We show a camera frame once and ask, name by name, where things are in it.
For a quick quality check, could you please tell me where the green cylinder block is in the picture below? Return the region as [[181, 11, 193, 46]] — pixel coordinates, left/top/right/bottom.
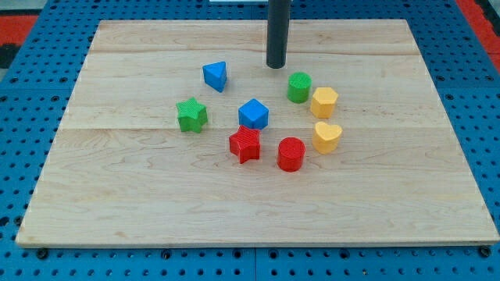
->
[[287, 72, 312, 104]]

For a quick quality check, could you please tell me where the blue triangle block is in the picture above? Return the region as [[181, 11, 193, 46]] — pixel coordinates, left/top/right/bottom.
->
[[202, 61, 227, 93]]

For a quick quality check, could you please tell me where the red star block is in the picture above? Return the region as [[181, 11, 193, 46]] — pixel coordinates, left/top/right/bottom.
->
[[229, 125, 260, 164]]

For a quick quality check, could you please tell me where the yellow heart block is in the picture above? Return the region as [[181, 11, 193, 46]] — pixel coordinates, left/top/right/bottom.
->
[[312, 122, 343, 155]]

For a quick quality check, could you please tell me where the yellow hexagon block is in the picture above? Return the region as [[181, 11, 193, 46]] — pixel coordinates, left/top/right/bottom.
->
[[310, 87, 338, 119]]

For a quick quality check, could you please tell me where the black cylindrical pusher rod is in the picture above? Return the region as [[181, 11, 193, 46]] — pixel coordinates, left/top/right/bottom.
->
[[266, 0, 291, 69]]

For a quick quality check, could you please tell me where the blue cube block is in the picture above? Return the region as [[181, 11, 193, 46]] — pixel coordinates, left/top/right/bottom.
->
[[238, 98, 269, 130]]

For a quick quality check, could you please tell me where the green star block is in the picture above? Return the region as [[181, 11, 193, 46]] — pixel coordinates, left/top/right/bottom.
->
[[176, 97, 208, 133]]

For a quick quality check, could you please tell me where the red cylinder block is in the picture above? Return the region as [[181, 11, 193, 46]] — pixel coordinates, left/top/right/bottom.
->
[[277, 137, 305, 172]]

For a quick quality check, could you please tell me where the light wooden board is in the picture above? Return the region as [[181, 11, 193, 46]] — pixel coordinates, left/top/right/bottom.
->
[[16, 20, 499, 248]]

